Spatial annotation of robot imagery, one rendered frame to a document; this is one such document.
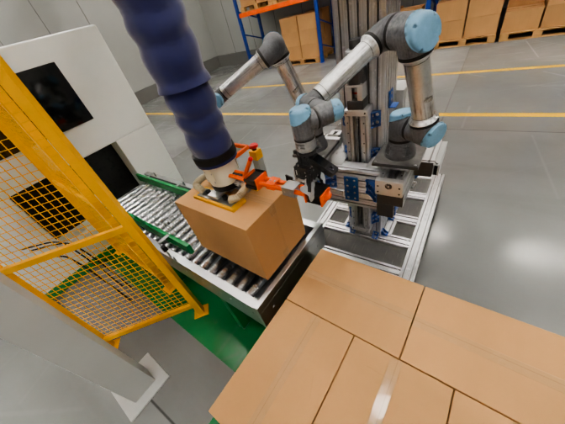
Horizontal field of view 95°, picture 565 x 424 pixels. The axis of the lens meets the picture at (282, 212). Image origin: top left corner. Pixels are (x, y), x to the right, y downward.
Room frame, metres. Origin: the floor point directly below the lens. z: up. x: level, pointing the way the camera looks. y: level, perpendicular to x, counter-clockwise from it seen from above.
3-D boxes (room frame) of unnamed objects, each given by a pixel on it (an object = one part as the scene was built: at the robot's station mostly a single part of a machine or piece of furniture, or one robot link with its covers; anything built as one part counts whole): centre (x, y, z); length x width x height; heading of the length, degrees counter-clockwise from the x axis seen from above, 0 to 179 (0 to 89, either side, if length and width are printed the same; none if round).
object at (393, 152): (1.13, -0.68, 1.09); 0.15 x 0.15 x 0.10
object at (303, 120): (0.86, -0.15, 1.46); 0.09 x 0.08 x 0.11; 104
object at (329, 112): (0.90, -0.24, 1.45); 0.11 x 0.11 x 0.08; 14
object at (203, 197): (1.22, 0.32, 1.05); 0.34 x 0.10 x 0.05; 43
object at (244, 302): (1.63, 1.07, 0.50); 2.31 x 0.05 x 0.19; 44
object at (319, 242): (1.01, 0.03, 0.47); 0.70 x 0.03 x 0.15; 134
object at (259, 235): (1.26, 0.25, 0.83); 0.60 x 0.40 x 0.40; 43
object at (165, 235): (1.93, 1.28, 0.60); 1.60 x 0.11 x 0.09; 44
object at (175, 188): (2.30, 0.89, 0.60); 1.60 x 0.11 x 0.09; 44
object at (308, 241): (1.01, 0.03, 0.58); 0.70 x 0.03 x 0.06; 134
